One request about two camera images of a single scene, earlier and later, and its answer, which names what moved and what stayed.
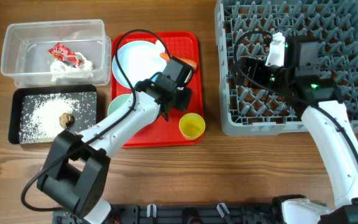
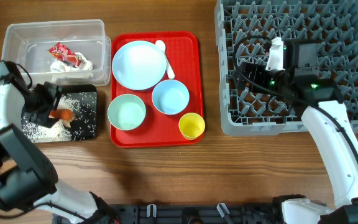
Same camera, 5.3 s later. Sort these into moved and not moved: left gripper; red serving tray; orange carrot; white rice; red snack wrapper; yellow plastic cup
Moved: orange carrot; left gripper
Not moved: red serving tray; yellow plastic cup; red snack wrapper; white rice
